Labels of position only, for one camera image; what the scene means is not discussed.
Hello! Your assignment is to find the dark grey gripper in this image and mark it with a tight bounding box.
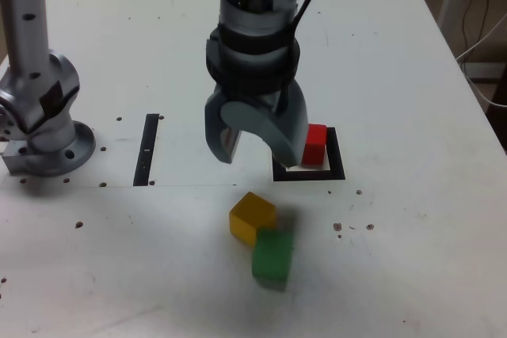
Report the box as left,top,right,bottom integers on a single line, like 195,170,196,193
204,79,309,168

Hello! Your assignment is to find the red cube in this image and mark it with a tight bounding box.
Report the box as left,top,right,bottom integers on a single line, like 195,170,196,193
300,123,328,166

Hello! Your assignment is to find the yellow cube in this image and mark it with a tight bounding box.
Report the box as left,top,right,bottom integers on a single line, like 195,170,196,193
228,191,277,247

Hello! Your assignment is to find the green cube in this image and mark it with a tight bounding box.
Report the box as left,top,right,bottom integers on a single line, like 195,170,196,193
251,228,296,280

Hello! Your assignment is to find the black tape square outline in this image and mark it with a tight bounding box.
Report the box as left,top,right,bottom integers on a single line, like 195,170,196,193
271,127,346,183

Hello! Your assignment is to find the black tape strip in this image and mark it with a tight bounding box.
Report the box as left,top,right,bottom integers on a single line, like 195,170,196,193
132,113,159,188

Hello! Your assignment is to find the white cable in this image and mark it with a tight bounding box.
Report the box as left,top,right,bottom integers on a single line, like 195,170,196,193
455,13,507,108

